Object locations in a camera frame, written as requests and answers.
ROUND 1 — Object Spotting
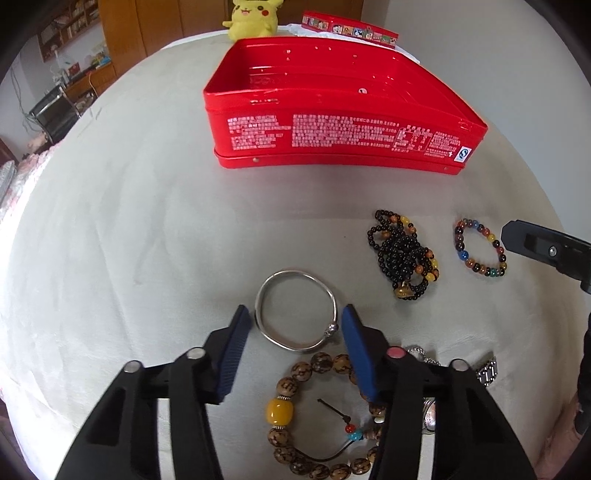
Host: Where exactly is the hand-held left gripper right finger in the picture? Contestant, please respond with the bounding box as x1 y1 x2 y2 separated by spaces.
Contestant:
341 304 536 480

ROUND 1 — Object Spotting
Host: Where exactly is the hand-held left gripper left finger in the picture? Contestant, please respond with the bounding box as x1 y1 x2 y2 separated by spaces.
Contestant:
55 304 252 480

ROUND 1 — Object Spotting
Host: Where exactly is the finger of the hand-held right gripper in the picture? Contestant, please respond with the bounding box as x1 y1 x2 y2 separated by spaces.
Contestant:
501 220 591 294

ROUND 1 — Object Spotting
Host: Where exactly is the plain silver bangle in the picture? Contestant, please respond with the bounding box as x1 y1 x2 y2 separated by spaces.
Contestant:
255 270 341 352

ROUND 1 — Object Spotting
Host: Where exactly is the silver chain necklace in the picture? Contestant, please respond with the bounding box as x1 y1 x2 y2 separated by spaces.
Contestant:
406 345 439 365

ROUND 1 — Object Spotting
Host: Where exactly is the brown wooden bead bracelet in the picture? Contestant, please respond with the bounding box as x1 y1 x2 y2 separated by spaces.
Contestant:
267 353 393 480

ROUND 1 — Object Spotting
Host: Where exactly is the multicolour bead bracelet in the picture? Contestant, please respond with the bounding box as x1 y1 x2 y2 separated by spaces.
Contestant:
453 218 509 279

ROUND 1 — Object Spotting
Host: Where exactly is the silver wristwatch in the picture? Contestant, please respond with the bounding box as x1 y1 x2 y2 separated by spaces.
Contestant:
422 355 498 435

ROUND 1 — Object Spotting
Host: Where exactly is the dark bead bracelet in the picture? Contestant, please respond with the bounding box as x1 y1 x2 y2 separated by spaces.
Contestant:
367 210 440 301

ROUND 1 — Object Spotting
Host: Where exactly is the red tin box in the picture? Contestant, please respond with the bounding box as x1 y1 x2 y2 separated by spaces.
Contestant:
203 37 489 176

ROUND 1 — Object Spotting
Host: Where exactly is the pink floral bed sheet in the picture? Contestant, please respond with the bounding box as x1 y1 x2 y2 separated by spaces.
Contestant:
0 148 61 259

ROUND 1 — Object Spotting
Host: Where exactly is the striped folded cloth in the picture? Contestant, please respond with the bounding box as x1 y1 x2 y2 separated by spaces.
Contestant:
0 159 17 204

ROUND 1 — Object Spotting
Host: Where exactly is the pink plush toy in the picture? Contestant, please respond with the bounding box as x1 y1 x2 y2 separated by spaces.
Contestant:
25 131 51 155

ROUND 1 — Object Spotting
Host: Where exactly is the red tin lid with pictures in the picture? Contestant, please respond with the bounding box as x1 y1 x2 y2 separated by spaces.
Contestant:
301 10 400 49

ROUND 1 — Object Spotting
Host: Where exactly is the black office chair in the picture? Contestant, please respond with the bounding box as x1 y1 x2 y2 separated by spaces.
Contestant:
28 85 77 144

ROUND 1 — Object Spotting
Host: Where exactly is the wooden desk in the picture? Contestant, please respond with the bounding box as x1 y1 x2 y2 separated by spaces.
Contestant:
60 65 118 104

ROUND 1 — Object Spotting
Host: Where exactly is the dark wooden headboard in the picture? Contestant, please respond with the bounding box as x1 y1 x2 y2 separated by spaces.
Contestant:
0 136 19 167

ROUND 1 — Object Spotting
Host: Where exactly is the wooden door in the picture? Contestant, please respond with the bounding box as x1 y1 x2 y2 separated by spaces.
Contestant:
277 0 365 24

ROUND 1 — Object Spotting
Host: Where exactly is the yellow plush toy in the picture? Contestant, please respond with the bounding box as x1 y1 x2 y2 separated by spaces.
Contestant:
222 0 284 41

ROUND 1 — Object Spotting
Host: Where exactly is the wooden wardrobe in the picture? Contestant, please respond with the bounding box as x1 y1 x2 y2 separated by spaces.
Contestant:
99 0 232 61

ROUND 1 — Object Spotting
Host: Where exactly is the wooden wall bookshelf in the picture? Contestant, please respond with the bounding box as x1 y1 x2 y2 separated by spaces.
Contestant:
37 0 100 63

